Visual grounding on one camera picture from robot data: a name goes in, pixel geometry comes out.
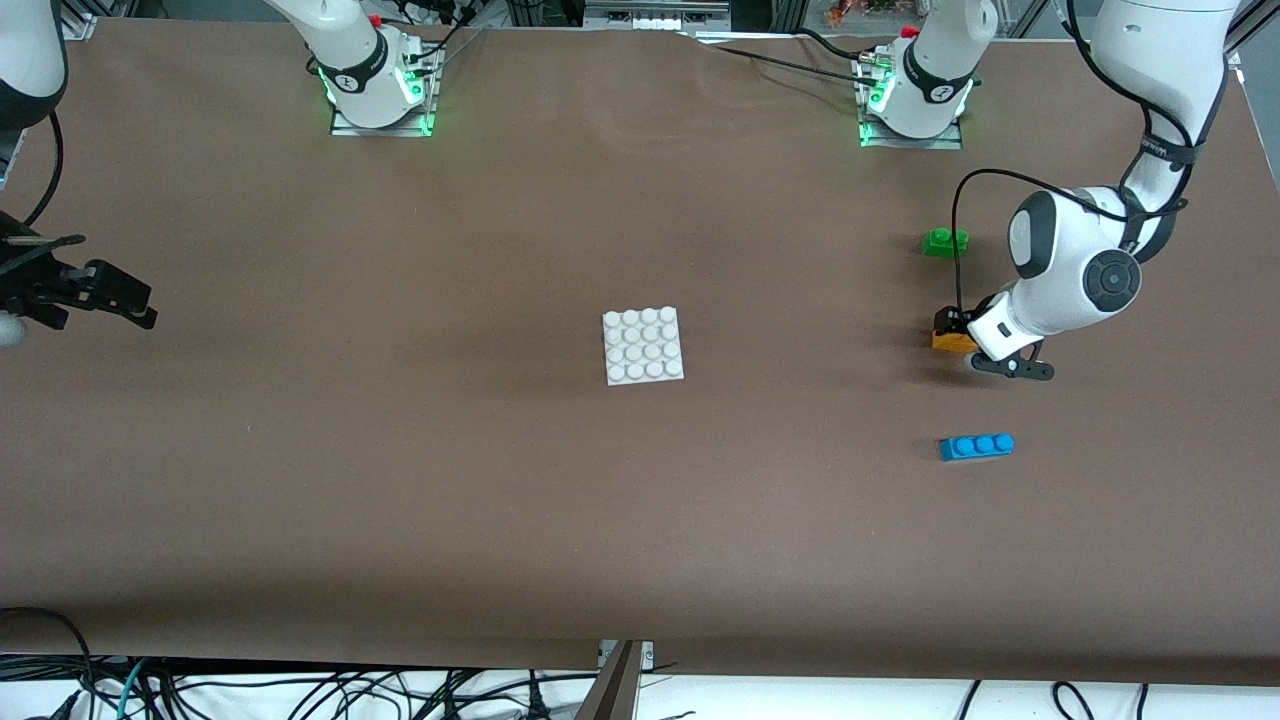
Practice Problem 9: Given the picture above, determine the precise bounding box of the yellow two-stud block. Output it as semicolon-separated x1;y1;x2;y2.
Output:
932;310;981;355

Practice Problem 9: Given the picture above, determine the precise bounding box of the white studded base plate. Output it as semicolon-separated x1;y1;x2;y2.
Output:
602;306;685;387

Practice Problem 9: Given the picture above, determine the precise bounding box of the blue three-stud block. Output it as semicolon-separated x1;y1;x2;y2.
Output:
939;433;1016;463

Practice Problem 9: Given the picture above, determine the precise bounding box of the orange red small item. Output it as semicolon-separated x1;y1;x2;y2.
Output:
825;0;901;26

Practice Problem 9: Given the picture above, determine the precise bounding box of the brown table cover sheet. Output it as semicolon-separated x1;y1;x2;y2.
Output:
0;18;1280;687

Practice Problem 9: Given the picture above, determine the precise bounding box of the grey power strip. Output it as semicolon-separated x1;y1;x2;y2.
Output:
585;0;731;31

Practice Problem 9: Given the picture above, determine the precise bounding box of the aluminium profile beam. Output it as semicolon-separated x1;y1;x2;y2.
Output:
575;640;641;720

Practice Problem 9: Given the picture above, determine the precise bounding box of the black looped cable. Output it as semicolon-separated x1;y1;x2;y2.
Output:
0;605;96;720

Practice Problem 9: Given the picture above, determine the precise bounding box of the teal cable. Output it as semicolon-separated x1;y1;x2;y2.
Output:
115;658;149;720

